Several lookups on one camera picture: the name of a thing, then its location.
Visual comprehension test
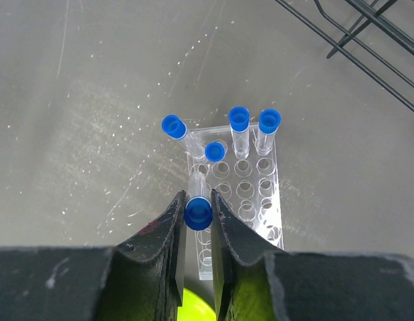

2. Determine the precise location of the clear test tube rack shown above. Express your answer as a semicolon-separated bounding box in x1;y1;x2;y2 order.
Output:
186;125;284;281

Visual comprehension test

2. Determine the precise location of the lime green plate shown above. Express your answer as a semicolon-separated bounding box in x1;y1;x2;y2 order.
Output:
177;288;216;321

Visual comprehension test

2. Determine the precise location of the black wire basket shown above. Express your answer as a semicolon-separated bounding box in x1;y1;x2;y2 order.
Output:
279;1;414;113

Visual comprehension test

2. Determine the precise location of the blue-capped test tube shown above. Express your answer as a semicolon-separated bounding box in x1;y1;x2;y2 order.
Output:
184;171;213;231
255;109;281;156
229;106;249;160
205;142;226;163
161;114;207;162

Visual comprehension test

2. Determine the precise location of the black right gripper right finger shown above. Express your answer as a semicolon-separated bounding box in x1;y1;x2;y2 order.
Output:
211;191;414;320

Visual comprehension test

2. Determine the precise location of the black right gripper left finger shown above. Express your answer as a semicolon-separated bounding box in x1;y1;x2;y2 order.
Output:
0;191;187;320

